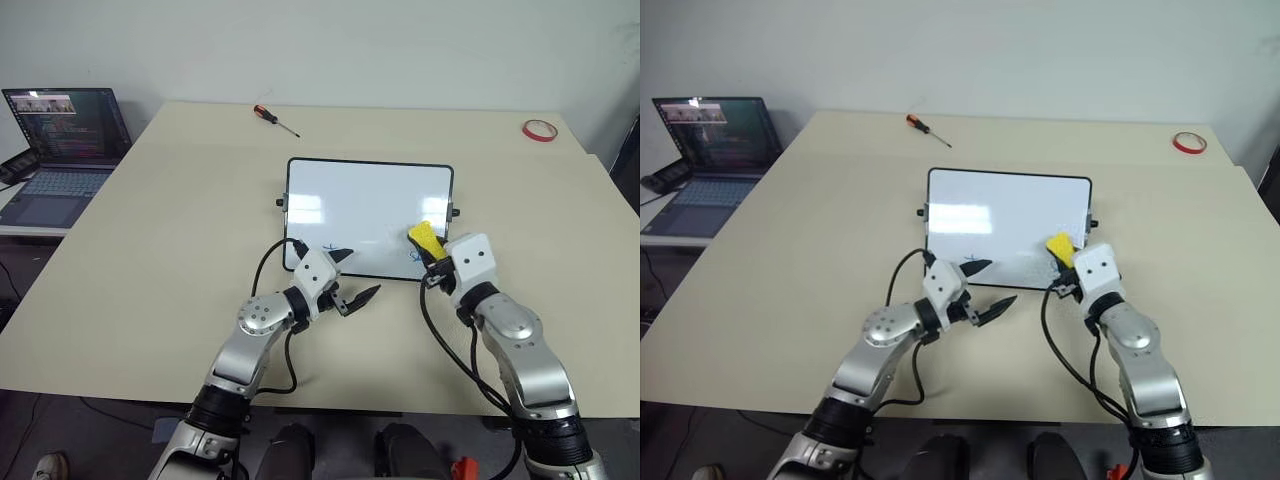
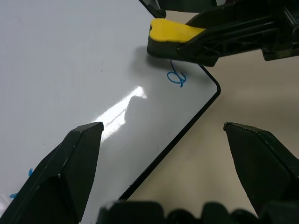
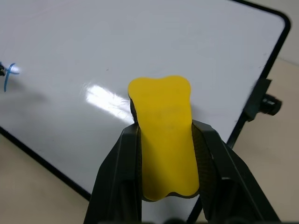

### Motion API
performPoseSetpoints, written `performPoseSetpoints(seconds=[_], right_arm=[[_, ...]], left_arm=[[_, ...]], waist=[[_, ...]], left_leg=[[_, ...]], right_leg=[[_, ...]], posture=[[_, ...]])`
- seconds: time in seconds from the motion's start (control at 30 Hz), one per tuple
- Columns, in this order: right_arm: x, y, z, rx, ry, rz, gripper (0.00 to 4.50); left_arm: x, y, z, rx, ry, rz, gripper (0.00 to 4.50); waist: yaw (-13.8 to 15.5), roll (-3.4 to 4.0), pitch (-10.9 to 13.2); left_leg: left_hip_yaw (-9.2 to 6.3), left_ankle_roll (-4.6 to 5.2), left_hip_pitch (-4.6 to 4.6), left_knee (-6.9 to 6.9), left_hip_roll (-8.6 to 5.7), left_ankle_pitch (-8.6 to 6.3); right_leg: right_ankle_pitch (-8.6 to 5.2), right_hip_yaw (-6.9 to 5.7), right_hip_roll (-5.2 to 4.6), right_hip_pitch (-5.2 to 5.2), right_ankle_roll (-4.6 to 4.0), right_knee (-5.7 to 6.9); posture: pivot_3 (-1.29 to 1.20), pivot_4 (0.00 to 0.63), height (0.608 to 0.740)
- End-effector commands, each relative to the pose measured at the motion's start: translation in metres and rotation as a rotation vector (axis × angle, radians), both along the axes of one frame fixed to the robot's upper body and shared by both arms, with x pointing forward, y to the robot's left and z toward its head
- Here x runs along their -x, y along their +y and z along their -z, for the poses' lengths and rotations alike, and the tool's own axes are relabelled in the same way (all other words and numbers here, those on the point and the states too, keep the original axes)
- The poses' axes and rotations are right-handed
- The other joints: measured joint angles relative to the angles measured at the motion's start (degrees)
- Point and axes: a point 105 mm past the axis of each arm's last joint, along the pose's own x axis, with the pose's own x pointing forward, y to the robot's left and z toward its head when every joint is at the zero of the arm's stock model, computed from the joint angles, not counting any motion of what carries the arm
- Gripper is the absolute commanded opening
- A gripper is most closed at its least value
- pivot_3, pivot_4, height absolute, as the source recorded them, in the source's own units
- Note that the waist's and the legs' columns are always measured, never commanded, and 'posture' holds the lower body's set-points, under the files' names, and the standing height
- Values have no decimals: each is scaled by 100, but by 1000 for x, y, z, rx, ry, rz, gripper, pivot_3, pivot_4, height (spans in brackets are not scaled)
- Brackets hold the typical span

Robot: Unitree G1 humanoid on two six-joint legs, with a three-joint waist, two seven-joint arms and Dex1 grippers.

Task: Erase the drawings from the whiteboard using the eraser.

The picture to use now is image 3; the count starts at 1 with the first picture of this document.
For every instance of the black-framed whiteboard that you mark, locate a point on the black-framed whiteboard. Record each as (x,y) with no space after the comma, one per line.
(130,53)

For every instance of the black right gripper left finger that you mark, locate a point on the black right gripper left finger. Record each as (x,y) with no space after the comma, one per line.
(112,182)

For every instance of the black stand knob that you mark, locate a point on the black stand knob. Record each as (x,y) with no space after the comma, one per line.
(272,105)

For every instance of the black whiteboard stand bracket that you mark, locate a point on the black whiteboard stand bracket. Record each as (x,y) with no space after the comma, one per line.
(255,100)

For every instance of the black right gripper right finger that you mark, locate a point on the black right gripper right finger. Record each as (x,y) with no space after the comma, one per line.
(236,184)

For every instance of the yellow whiteboard eraser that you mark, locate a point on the yellow whiteboard eraser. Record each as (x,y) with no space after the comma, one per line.
(167,137)

